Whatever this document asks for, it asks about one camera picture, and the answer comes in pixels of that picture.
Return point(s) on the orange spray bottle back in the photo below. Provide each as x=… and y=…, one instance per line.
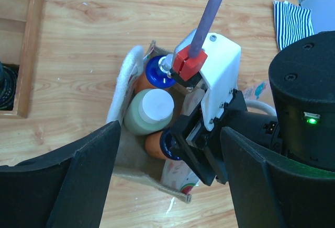
x=156, y=74

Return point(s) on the dark green rolled belt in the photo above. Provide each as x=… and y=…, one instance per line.
x=9, y=77

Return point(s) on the canvas tote bag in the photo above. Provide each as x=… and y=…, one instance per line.
x=139, y=158

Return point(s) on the blue white striped cloth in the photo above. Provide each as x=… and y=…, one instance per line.
x=291, y=23

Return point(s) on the orange spray bottle front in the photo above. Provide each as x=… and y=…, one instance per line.
x=162, y=144

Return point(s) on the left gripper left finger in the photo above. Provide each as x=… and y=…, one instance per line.
x=66, y=187

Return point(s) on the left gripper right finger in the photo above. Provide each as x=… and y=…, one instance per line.
x=270, y=190

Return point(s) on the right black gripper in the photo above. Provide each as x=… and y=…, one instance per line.
x=201, y=149

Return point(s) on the wooden compartment tray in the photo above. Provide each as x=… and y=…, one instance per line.
x=20, y=32

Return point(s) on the orange spray bottle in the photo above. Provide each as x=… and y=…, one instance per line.
x=156, y=74
x=162, y=144

